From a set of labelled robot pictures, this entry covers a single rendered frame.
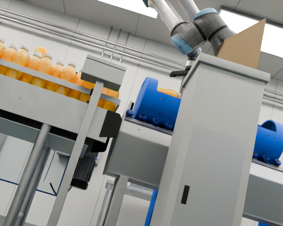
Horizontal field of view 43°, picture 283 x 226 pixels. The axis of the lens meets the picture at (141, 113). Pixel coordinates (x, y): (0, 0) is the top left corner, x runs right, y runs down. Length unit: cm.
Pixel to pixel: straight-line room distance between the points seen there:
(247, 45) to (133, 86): 413
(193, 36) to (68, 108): 70
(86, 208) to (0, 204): 117
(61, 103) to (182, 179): 73
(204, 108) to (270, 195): 83
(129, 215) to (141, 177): 337
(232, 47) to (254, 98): 25
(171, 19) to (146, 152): 71
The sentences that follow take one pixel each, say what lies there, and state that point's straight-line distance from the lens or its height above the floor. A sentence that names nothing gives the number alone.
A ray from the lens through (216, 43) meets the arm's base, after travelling 177.
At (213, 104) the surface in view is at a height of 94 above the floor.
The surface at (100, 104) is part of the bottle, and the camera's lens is 187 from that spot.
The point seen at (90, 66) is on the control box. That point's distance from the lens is 174.
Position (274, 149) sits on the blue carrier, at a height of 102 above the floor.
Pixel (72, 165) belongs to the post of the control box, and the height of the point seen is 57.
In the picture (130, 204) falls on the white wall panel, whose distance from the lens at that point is 528.
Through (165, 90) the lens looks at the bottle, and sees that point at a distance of 211.
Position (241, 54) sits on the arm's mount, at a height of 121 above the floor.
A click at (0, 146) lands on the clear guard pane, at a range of 227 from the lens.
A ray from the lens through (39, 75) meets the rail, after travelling 186.
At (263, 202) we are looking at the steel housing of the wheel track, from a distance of 215.
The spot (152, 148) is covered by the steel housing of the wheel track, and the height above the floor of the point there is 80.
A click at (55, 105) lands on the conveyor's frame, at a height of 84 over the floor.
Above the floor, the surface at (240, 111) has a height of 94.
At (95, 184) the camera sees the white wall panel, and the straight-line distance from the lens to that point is 528.
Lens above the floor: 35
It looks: 19 degrees up
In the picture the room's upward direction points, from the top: 16 degrees clockwise
